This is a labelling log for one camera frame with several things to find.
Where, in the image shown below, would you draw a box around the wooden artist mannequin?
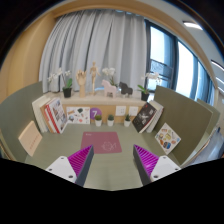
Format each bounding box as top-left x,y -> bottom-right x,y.
88,60 -> 102,96

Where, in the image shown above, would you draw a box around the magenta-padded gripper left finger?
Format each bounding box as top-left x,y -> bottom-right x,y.
45,145 -> 95,187

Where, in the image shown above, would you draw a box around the black book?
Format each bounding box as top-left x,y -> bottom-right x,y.
131,101 -> 158,134

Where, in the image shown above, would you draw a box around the beige card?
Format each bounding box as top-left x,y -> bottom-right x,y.
17,120 -> 43,157

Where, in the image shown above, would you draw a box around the white books stack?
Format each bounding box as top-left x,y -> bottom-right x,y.
31,95 -> 51,134

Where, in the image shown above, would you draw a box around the pink mouse pad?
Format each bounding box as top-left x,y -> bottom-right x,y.
80,131 -> 123,155

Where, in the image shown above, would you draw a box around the grey pleated curtain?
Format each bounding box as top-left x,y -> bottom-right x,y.
38,9 -> 149,94

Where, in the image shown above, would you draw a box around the white sticker sheet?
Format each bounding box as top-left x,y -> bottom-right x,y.
65,106 -> 91,125

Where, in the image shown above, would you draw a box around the wooden desk shelf ledge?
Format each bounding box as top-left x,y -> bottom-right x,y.
39,89 -> 148,125

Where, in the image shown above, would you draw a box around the white wall socket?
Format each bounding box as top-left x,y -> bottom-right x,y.
128,105 -> 139,117
115,105 -> 127,117

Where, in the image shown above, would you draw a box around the black horse figurine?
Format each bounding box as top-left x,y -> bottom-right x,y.
118,81 -> 134,98

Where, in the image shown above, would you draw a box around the wooden hand model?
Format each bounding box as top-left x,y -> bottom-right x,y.
75,69 -> 88,98

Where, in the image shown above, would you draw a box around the round purple sticker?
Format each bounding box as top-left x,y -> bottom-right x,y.
89,107 -> 103,124

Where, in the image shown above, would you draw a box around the ceiling light strips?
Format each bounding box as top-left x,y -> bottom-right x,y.
182,20 -> 224,84

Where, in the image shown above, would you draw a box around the red and white magazine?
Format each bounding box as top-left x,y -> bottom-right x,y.
40,97 -> 69,134

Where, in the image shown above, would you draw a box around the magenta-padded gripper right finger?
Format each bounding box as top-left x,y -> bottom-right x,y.
132,144 -> 182,186

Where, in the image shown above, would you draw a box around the colourful food sticker sheet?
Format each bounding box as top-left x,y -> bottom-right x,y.
154,122 -> 182,155

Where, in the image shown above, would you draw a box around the pink horse figurine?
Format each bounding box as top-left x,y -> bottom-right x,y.
101,79 -> 118,99

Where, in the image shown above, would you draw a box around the dark framed window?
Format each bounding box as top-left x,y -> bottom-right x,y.
144,19 -> 216,106

